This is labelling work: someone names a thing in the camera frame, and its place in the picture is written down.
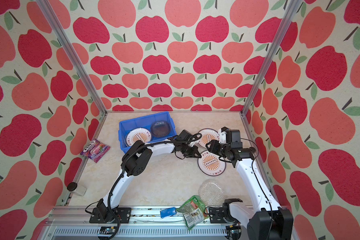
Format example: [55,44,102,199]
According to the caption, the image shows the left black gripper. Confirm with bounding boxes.
[180,144,202,159]

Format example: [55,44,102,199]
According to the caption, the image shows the orange sunburst plate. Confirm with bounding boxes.
[126,128,152,147]
[197,129,220,148]
[198,150,227,177]

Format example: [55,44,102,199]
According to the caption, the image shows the blue plastic bin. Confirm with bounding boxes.
[118,112,177,153]

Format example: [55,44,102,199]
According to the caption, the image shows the clear textured glass plate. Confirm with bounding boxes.
[199,180,226,207]

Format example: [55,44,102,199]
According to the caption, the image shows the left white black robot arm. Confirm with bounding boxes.
[92,139,202,223]

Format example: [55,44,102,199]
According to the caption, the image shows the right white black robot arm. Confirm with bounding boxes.
[206,140,294,240]

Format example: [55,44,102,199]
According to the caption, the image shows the green snack packet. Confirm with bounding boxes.
[176,195,208,231]

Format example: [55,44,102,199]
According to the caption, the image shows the small blue packet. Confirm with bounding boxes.
[160,207,177,219]

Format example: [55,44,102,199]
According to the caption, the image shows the purple cherry snack bag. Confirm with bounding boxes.
[81,139,111,163]

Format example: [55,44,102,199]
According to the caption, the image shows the clear bottle black cap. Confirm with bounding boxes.
[67,182,87,196]

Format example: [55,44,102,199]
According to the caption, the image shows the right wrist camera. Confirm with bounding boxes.
[219,127,243,149]

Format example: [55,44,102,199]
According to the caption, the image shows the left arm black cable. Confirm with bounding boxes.
[106,133,202,240]

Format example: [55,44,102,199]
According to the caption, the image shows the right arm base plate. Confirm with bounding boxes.
[205,205,239,225]

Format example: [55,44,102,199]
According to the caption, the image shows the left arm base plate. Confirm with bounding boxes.
[89,208,132,224]

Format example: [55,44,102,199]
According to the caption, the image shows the aluminium front rail base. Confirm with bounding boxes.
[37,205,301,240]

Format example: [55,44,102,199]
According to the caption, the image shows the right aluminium frame post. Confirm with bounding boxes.
[240,0,303,119]

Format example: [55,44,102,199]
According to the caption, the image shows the aluminium frame post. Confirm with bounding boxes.
[36,0,107,117]
[240,0,303,119]

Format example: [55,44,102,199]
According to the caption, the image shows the left aluminium frame post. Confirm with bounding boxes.
[36,0,107,117]

